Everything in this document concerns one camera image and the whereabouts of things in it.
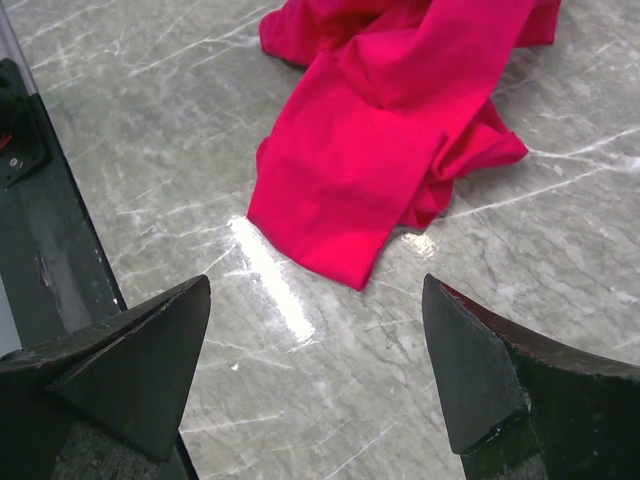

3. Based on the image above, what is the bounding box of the red t shirt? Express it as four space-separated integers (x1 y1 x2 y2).
248 0 560 290

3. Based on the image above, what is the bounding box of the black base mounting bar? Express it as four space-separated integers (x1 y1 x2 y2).
0 57 201 480

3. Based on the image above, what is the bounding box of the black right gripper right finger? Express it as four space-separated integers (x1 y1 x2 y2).
422 275 639 479

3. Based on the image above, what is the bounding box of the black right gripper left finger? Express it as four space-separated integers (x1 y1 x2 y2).
1 275 210 479

